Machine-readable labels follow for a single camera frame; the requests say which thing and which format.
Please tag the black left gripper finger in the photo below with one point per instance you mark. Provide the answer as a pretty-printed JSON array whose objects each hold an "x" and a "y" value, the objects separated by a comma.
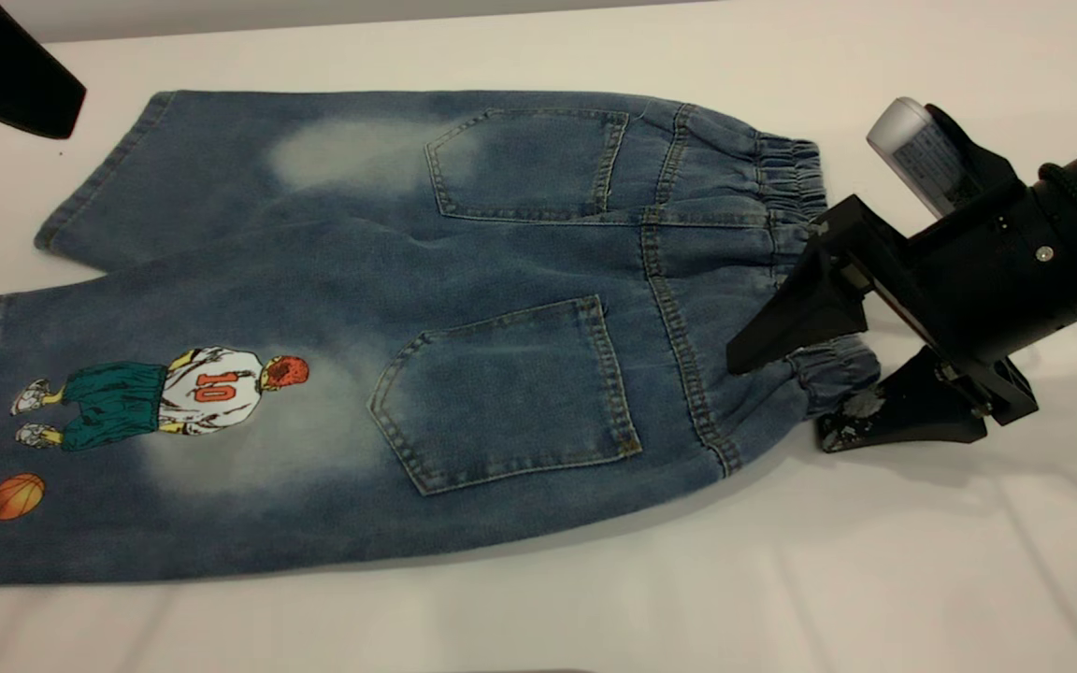
[{"x": 6, "y": 70}]

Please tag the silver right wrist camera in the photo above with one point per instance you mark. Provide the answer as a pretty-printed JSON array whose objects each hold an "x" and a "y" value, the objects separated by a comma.
[{"x": 922, "y": 154}]

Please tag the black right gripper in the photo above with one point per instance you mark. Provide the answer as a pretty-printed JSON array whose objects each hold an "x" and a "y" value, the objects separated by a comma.
[{"x": 987, "y": 271}]

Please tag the blue denim cartoon-print shorts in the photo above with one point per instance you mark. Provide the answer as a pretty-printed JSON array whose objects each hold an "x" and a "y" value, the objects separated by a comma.
[{"x": 408, "y": 280}]

